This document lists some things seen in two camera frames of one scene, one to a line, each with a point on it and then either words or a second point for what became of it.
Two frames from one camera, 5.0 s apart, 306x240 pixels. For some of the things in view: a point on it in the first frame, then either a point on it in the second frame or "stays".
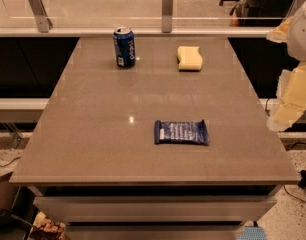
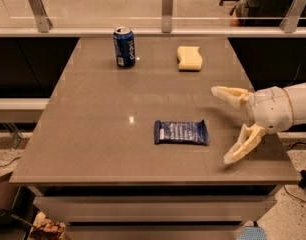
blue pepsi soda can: x=124 y=41 stays
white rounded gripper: x=302 y=37 → x=270 y=110
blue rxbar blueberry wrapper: x=181 y=132 stays
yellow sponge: x=189 y=58 stays
